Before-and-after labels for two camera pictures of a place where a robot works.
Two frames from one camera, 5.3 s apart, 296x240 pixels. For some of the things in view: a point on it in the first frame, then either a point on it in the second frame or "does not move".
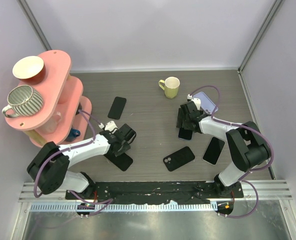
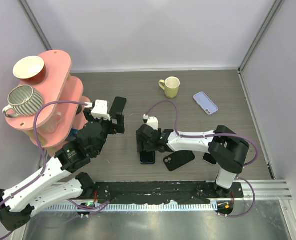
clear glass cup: (51, 125) does not move
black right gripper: (181, 116) -> (139, 144)
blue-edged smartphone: (185, 134) -> (147, 157)
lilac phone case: (206, 105) does not move
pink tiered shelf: (63, 115) does not move
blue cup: (73, 134) does not move
